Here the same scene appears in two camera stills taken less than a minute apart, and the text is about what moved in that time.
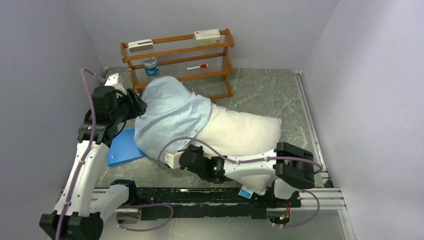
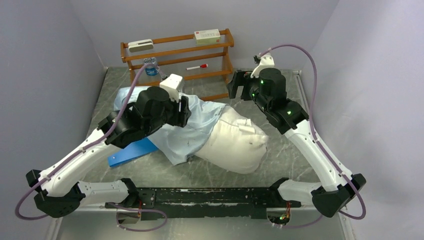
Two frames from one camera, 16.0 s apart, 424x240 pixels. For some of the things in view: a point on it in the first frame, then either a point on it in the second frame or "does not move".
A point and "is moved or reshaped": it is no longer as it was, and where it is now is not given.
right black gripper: x=198 y=149 -> x=241 y=78
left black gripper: x=137 y=106 -> x=181 y=118
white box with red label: x=207 y=36 does not move
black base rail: x=167 y=203 does not move
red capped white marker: x=201 y=65 does not move
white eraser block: x=140 y=45 does not move
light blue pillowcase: x=173 y=118 is moved or reshaped
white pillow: x=233 y=134 is moved or reshaped
